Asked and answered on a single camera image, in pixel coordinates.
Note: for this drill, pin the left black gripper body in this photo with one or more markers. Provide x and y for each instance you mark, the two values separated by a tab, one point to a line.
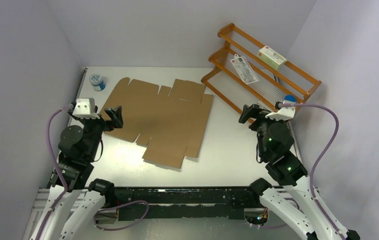
94	127

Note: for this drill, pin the small blue white jar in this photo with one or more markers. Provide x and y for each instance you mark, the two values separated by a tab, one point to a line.
97	81

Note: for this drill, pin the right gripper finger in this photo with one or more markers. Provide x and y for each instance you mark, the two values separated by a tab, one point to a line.
256	111
245	115

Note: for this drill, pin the brown cardboard box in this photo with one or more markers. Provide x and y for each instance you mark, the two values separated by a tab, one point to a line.
169	122

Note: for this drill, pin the orange wooden rack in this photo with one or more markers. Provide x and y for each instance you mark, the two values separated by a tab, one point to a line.
273	85

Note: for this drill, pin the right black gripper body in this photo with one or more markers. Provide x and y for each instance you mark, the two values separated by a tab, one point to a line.
261	121

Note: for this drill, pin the white green product box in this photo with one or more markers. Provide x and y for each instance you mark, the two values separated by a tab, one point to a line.
271	57

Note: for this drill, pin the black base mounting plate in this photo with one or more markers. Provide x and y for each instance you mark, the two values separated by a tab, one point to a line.
231	202

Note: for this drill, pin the clear plastic blister package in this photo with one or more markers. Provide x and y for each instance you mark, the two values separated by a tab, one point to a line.
244	69

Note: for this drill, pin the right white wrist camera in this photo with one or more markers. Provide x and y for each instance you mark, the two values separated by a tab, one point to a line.
286	111

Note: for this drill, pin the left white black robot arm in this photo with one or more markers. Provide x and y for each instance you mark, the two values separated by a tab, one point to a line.
78	147

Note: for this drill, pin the blue white eraser block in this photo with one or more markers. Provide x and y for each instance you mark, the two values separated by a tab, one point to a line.
290	98

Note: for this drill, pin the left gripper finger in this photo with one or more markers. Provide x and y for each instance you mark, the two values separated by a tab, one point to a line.
111	114
117	119

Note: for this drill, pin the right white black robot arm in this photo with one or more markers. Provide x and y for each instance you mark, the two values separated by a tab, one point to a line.
311	219

